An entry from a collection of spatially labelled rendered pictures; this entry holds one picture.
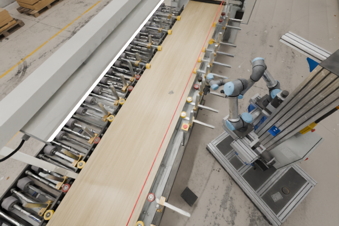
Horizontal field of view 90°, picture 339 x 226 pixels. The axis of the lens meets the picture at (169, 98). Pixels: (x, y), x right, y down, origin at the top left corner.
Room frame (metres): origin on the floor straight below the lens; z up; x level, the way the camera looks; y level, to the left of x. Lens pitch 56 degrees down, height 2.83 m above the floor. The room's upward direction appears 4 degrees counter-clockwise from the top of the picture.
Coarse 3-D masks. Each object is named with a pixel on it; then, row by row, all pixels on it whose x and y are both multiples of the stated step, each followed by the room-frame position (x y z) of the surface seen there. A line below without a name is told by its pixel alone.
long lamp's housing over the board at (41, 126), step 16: (144, 0) 0.96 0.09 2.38; (160, 0) 1.04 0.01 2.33; (128, 16) 0.81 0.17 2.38; (144, 16) 0.85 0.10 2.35; (112, 32) 0.69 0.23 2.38; (128, 32) 0.71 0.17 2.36; (96, 48) 0.58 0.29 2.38; (112, 48) 0.60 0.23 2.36; (96, 64) 0.50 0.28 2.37; (80, 80) 0.42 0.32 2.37; (96, 80) 0.45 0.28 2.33; (64, 96) 0.35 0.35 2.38; (80, 96) 0.37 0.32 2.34; (48, 112) 0.29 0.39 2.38; (64, 112) 0.30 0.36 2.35; (32, 128) 0.23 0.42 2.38; (48, 128) 0.24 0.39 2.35; (48, 144) 0.21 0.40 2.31
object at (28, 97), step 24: (120, 0) 0.80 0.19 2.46; (96, 24) 0.62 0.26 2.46; (72, 48) 0.49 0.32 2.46; (48, 72) 0.38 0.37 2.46; (72, 72) 0.42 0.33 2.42; (24, 96) 0.29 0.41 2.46; (48, 96) 0.32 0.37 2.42; (0, 120) 0.22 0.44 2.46; (24, 120) 0.24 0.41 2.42; (0, 144) 0.17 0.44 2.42; (48, 168) 0.37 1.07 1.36
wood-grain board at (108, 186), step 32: (192, 32) 2.75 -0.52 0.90; (160, 64) 1.98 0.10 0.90; (192, 64) 1.93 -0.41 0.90; (128, 96) 1.39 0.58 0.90; (160, 96) 1.35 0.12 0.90; (128, 128) 0.90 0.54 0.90; (160, 128) 0.87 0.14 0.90; (96, 160) 0.53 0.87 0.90; (128, 160) 0.51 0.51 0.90; (160, 160) 0.48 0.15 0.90; (96, 192) 0.22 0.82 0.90; (128, 192) 0.19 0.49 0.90; (64, 224) -0.03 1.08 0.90; (96, 224) -0.05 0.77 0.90; (128, 224) -0.07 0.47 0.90
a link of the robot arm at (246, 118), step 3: (243, 114) 0.79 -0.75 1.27; (246, 114) 0.79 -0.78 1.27; (249, 114) 0.79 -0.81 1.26; (240, 117) 0.77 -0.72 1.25; (243, 117) 0.76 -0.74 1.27; (246, 117) 0.76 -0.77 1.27; (249, 117) 0.75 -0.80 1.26; (252, 117) 0.76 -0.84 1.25; (243, 120) 0.73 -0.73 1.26; (246, 120) 0.72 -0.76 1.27; (249, 120) 0.72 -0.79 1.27; (243, 123) 0.70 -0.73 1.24; (246, 123) 0.71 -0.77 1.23; (249, 123) 0.71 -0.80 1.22; (243, 126) 0.69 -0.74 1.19; (246, 126) 0.71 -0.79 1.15
